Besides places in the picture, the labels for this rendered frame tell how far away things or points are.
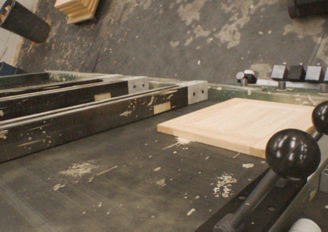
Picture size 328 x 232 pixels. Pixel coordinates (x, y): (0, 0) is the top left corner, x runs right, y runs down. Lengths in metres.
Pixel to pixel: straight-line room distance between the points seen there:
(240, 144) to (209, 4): 2.21
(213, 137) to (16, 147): 0.42
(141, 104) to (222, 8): 1.88
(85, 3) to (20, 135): 3.26
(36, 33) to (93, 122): 4.33
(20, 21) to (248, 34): 3.57
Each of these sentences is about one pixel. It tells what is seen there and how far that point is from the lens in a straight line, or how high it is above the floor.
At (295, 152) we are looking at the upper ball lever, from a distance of 0.21.
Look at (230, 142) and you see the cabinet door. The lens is 0.59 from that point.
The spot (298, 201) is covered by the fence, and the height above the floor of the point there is 1.38.
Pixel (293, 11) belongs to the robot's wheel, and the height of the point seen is 0.14.
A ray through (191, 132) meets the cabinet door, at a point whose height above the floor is 1.24.
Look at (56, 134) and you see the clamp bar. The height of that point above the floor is 1.43.
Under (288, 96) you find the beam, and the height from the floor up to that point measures 0.90.
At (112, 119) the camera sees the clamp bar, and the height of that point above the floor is 1.29.
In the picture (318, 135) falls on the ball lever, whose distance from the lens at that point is 0.34.
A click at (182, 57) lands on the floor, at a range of 2.53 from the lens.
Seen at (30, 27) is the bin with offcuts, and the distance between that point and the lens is 4.96.
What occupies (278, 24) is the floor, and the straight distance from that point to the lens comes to 2.26.
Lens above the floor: 1.76
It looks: 47 degrees down
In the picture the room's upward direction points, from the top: 62 degrees counter-clockwise
